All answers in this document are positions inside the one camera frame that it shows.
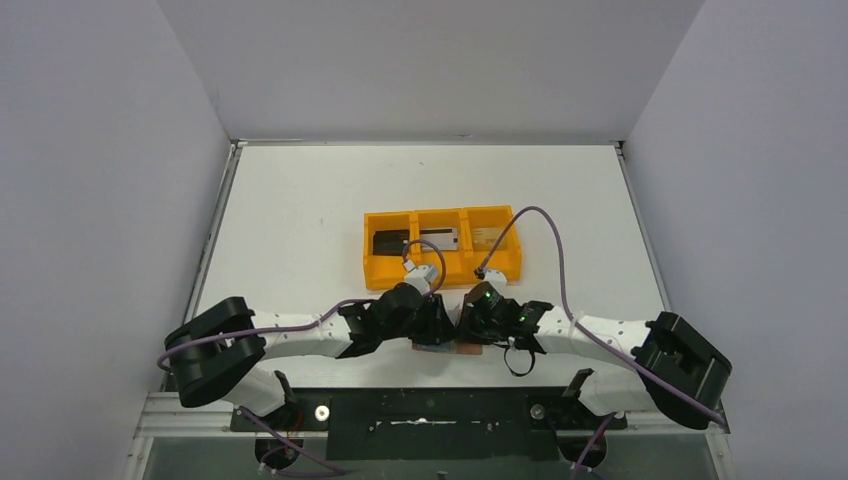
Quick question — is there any silver card in bin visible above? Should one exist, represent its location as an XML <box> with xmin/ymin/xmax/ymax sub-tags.
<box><xmin>420</xmin><ymin>227</ymin><xmax>459</xmax><ymax>252</ymax></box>

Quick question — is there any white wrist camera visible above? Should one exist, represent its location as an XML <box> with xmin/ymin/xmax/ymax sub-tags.
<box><xmin>403</xmin><ymin>260</ymin><xmax>439</xmax><ymax>296</ymax></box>
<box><xmin>474</xmin><ymin>267</ymin><xmax>508</xmax><ymax>291</ymax></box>

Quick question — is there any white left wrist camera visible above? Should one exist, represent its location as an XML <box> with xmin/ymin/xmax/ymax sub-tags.
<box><xmin>403</xmin><ymin>260</ymin><xmax>439</xmax><ymax>296</ymax></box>

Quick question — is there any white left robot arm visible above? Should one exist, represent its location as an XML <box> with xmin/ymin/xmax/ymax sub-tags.
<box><xmin>157</xmin><ymin>283</ymin><xmax>456</xmax><ymax>427</ymax></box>

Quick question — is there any yellow three-compartment plastic bin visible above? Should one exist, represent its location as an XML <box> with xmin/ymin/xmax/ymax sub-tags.
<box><xmin>363</xmin><ymin>205</ymin><xmax>523</xmax><ymax>290</ymax></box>

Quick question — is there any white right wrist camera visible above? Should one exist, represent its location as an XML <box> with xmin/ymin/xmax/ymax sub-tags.
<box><xmin>474</xmin><ymin>267</ymin><xmax>508</xmax><ymax>291</ymax></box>

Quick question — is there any gold card in bin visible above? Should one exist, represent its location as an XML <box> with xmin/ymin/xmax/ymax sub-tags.
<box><xmin>471</xmin><ymin>227</ymin><xmax>507</xmax><ymax>252</ymax></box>

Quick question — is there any tan leather card holder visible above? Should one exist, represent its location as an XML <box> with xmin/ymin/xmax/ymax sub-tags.
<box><xmin>412</xmin><ymin>341</ymin><xmax>483</xmax><ymax>356</ymax></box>

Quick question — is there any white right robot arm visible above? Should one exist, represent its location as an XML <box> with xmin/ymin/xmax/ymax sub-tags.
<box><xmin>458</xmin><ymin>282</ymin><xmax>732</xmax><ymax>430</ymax></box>

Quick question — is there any black card in bin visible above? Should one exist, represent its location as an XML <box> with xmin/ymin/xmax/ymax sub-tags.
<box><xmin>372</xmin><ymin>229</ymin><xmax>410</xmax><ymax>256</ymax></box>

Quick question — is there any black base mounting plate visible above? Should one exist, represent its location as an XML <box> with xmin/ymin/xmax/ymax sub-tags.
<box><xmin>230</xmin><ymin>387</ymin><xmax>627</xmax><ymax>476</ymax></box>

